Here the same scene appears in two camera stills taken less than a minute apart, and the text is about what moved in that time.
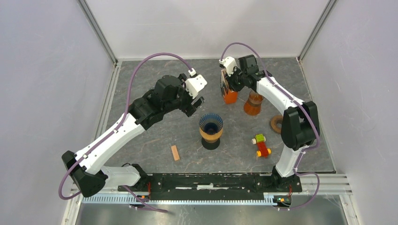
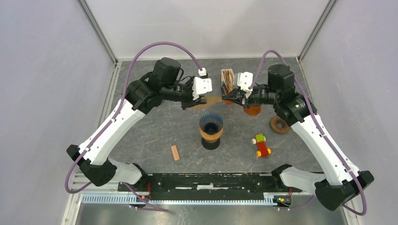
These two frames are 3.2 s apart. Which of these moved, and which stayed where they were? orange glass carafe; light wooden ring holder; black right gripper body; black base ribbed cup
Moved: black right gripper body
Stayed: orange glass carafe; black base ribbed cup; light wooden ring holder
